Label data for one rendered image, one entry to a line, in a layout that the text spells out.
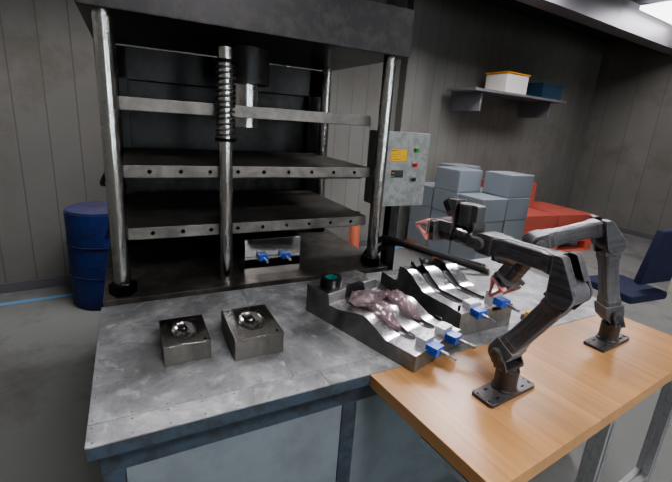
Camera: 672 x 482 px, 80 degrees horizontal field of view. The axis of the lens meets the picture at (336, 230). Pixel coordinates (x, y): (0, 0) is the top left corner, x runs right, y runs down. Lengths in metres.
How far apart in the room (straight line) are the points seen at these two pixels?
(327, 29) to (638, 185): 7.00
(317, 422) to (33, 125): 3.20
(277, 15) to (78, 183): 2.61
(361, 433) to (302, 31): 1.49
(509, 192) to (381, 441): 3.39
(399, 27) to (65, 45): 2.67
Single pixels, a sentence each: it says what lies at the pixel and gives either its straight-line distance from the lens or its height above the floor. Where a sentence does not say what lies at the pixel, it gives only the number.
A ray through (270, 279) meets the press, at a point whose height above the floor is 0.78.
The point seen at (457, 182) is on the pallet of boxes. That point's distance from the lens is 4.46.
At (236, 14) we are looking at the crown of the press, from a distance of 1.70.
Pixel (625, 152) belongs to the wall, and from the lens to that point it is 8.32.
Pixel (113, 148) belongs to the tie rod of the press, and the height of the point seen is 1.36.
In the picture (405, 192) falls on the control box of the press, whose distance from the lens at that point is 2.27.
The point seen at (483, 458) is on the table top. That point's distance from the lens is 1.09.
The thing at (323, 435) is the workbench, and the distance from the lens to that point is 1.37.
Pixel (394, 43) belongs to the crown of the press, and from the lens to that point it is 1.98.
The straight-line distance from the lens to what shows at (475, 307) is 1.52.
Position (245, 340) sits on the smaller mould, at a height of 0.86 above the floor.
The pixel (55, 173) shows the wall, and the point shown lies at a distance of 3.91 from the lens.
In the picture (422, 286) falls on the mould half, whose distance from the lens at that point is 1.64.
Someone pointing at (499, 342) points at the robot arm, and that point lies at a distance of 1.22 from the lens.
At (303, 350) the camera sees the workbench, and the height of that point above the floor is 0.80.
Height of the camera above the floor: 1.51
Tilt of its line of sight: 15 degrees down
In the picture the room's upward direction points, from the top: 4 degrees clockwise
